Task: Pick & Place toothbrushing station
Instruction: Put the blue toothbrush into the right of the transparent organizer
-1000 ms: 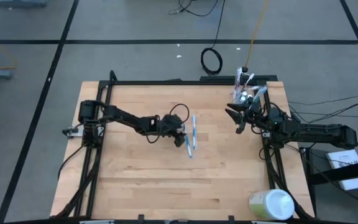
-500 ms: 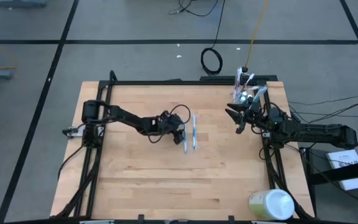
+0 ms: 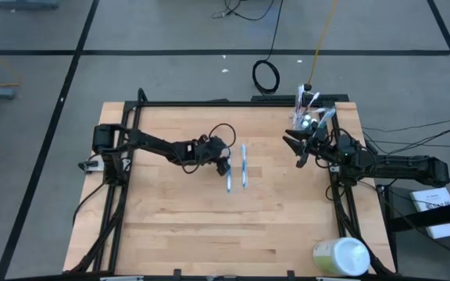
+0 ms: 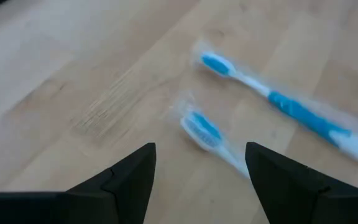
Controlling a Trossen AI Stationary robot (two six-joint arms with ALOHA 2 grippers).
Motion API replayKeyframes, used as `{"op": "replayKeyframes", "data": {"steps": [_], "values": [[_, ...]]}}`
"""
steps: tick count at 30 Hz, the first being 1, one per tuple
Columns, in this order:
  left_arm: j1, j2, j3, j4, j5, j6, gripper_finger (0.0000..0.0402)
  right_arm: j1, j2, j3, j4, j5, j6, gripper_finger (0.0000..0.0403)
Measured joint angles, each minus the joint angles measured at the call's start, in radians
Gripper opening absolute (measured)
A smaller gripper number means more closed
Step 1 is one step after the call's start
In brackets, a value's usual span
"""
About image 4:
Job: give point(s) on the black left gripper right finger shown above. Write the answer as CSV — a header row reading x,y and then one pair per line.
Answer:
x,y
287,193

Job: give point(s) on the blue bagged toothbrush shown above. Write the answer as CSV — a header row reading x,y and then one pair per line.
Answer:
x,y
202,129
303,116

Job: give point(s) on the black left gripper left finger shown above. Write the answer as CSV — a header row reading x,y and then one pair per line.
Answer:
x,y
129,193

